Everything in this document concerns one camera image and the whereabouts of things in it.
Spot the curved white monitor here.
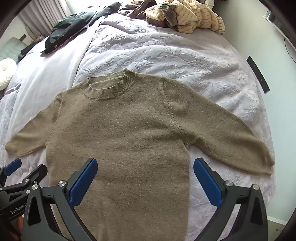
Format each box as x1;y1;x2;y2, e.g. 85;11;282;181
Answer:
266;10;284;37

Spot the beige striped fleece blanket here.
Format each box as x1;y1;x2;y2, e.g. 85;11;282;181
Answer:
126;0;226;35

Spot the pale lilac bed sheet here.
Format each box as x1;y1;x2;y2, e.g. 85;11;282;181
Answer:
7;23;102;121

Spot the grey curtain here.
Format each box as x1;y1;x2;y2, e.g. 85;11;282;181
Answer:
17;0;70;37

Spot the white round pillow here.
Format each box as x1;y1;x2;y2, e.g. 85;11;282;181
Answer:
0;58;17;91

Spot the brown knit sweater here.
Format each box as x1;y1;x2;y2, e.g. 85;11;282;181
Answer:
5;69;275;241

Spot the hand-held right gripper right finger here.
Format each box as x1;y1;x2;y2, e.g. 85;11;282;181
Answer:
193;158;270;241

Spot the black flat bar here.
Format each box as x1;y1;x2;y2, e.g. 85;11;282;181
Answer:
246;56;270;94

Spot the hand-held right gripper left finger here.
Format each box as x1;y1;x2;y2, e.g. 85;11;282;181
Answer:
22;158;99;241

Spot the lilac embossed quilt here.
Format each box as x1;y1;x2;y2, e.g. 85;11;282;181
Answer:
0;17;277;232

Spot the black cloth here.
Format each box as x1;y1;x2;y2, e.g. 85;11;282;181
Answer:
20;42;36;59

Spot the dark green jacket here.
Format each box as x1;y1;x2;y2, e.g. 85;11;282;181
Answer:
40;13;93;55

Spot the dark green garment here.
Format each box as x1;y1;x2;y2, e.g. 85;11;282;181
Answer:
89;2;122;26

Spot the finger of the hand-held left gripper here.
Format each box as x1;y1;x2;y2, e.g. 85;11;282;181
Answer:
0;164;48;197
0;158;22;186

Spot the black monitor cable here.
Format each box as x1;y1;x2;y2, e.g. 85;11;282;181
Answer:
284;37;296;62

